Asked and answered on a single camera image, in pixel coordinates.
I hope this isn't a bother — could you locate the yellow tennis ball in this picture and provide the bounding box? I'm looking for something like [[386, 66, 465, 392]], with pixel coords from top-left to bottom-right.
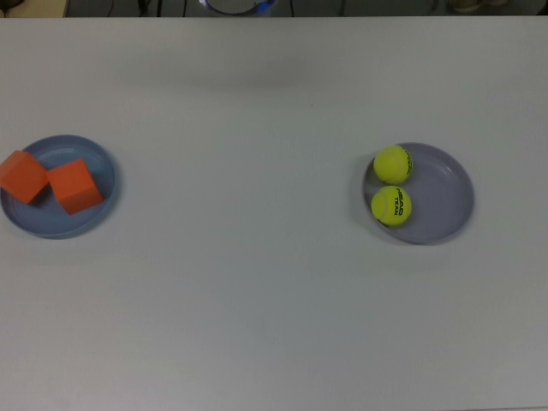
[[372, 144, 415, 185], [370, 185, 413, 227]]

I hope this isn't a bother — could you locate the orange foam cube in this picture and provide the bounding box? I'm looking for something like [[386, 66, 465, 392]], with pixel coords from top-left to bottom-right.
[[0, 149, 51, 206], [45, 158, 104, 216]]

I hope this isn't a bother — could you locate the purple plate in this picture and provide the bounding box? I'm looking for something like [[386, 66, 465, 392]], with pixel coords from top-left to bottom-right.
[[361, 142, 476, 246]]

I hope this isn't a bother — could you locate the blue plate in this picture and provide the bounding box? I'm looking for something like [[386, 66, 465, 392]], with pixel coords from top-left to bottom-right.
[[0, 134, 122, 240]]

